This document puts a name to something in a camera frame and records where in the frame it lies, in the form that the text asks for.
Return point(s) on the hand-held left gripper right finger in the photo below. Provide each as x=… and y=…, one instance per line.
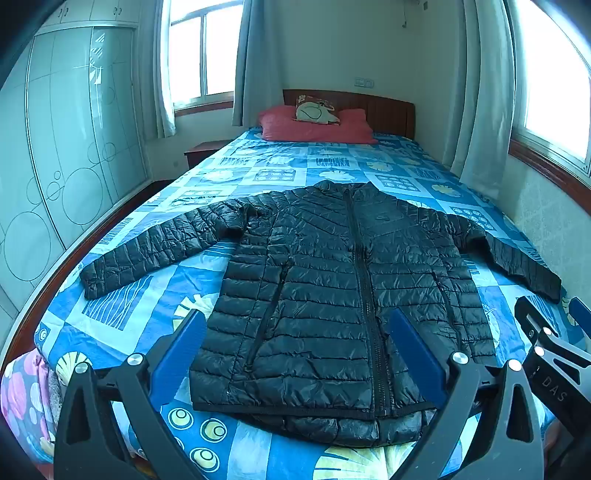
x=413, y=355

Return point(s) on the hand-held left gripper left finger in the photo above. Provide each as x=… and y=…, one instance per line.
x=182, y=355

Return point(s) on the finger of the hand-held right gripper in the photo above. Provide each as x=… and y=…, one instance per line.
x=581, y=310
x=531, y=314

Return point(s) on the black puffer jacket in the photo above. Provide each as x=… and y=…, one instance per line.
x=314, y=286

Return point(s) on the pink floral cloth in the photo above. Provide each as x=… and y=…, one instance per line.
x=23, y=392

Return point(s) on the white curtain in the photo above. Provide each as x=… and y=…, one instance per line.
x=258, y=69
x=485, y=115
x=159, y=92

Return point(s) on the wooden nightstand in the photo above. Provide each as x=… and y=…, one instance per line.
x=203, y=150

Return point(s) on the blue patterned bedsheet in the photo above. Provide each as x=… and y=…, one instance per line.
x=286, y=173

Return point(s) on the large window with wooden sill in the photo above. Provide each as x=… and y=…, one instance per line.
x=554, y=69

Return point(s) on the wooden headboard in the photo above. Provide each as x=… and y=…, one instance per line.
x=388, y=113

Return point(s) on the white patterned wardrobe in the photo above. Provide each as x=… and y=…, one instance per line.
x=69, y=138

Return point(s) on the red pillow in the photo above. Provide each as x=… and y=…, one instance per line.
x=286, y=125

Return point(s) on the printed cushion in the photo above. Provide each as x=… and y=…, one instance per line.
x=314, y=113

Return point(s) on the wooden bed side rail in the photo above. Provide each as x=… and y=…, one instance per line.
x=69, y=267

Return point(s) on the wall socket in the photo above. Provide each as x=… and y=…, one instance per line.
x=364, y=82

